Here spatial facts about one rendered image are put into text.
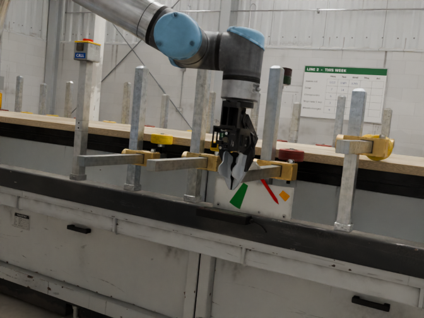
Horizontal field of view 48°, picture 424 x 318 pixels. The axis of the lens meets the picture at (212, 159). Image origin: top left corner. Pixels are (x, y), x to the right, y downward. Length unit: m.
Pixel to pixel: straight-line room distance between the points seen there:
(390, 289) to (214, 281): 0.71
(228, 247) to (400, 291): 0.53
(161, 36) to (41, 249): 1.62
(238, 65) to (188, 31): 0.17
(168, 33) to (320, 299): 1.10
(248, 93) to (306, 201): 0.64
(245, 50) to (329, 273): 0.71
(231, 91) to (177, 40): 0.19
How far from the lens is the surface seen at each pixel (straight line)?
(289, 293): 1.76
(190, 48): 0.98
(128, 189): 1.71
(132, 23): 1.04
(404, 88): 8.54
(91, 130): 2.03
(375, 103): 8.54
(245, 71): 1.10
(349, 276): 1.45
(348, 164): 1.38
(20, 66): 11.34
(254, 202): 1.46
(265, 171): 1.31
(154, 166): 1.28
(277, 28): 9.15
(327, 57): 8.79
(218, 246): 1.58
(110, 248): 2.13
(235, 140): 1.08
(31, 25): 11.64
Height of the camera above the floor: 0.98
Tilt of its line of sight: 5 degrees down
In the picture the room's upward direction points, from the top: 5 degrees clockwise
